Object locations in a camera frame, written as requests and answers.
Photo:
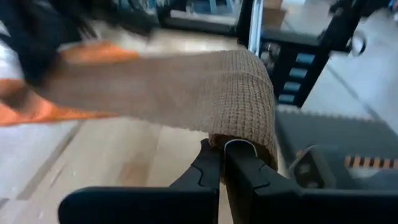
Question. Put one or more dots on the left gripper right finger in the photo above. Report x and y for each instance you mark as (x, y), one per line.
(295, 207)

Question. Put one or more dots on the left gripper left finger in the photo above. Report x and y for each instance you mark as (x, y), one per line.
(149, 205)

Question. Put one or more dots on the brown elastic bandage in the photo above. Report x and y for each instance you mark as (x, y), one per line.
(186, 93)

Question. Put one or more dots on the black foam floor mat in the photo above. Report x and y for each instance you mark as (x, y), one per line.
(342, 137)

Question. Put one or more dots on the orange black striped object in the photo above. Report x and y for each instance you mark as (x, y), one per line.
(370, 162)

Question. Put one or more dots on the black box with blue lights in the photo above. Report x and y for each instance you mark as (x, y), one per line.
(280, 71)

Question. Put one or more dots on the brown cardboard box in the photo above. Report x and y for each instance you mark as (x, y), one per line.
(275, 15)

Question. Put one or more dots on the black aluminium table frame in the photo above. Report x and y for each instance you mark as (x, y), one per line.
(245, 18)

